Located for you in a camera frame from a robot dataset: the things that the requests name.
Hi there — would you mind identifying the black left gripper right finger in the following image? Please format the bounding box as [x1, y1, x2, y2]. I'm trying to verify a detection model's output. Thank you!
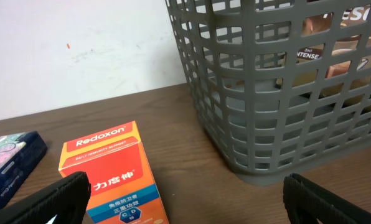
[283, 173, 371, 224]

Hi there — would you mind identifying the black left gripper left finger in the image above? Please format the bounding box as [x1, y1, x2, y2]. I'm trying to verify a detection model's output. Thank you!
[0, 171, 91, 224]

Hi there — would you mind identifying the brown Nescafe Gold coffee bag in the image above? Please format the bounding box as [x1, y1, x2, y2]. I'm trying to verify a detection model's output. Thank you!
[275, 4, 371, 122]

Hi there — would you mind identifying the orange Redoxon box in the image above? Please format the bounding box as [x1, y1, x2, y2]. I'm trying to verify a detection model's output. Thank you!
[59, 121, 169, 224]

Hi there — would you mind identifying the Kleenex tissue multipack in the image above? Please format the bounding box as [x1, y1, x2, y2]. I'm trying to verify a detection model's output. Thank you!
[0, 131, 48, 209]

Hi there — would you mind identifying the grey plastic basket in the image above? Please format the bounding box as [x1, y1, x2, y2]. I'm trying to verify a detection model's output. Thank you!
[166, 0, 371, 185]

